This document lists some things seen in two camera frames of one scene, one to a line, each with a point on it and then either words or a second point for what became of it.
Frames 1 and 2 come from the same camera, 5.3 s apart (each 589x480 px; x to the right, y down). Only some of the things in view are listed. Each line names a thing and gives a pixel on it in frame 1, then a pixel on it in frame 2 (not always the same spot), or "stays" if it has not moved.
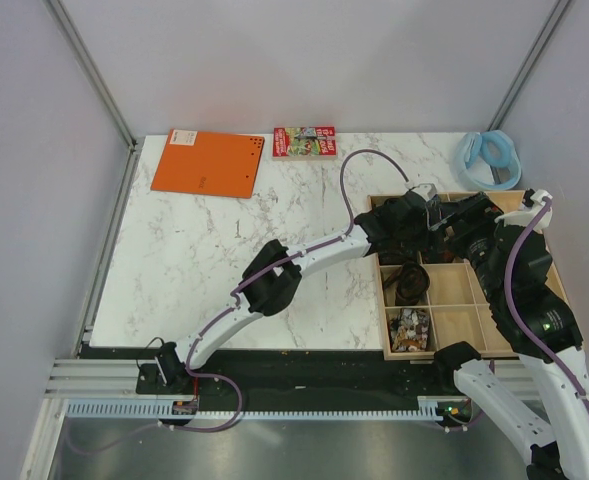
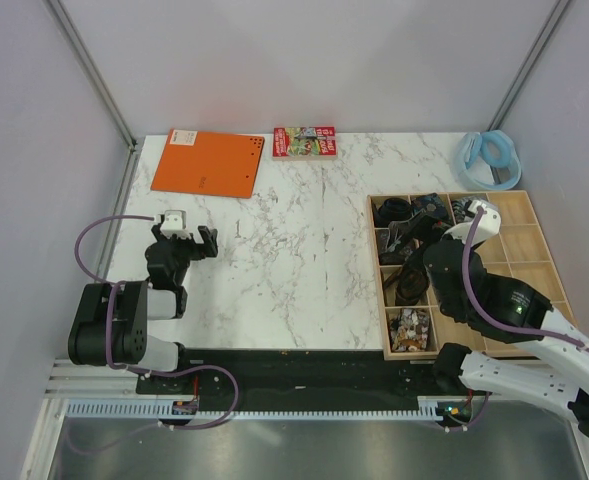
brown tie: [410, 282] stays
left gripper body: [414, 238] -> [184, 248]
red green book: [304, 141] stays
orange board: [211, 163] stays
